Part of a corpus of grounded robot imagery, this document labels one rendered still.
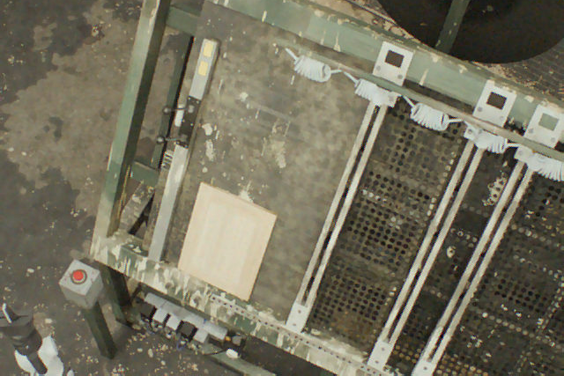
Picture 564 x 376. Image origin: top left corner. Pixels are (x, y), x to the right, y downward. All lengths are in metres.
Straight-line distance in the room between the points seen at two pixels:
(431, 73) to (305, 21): 0.43
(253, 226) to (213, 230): 0.17
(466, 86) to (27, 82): 3.09
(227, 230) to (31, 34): 2.55
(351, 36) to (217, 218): 0.92
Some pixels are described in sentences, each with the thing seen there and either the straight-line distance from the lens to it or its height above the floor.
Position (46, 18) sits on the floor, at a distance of 5.27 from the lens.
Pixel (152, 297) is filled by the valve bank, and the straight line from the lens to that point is 3.33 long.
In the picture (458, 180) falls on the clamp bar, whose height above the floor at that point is 1.60.
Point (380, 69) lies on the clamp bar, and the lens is 2.53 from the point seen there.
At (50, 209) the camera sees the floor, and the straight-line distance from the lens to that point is 4.44.
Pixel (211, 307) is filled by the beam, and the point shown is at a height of 0.84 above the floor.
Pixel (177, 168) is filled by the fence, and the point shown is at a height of 1.27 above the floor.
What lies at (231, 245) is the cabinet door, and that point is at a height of 1.06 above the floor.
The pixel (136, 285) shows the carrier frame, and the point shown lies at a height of 0.18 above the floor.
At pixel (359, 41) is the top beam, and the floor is 1.91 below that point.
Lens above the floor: 3.81
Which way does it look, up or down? 59 degrees down
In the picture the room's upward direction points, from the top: 7 degrees clockwise
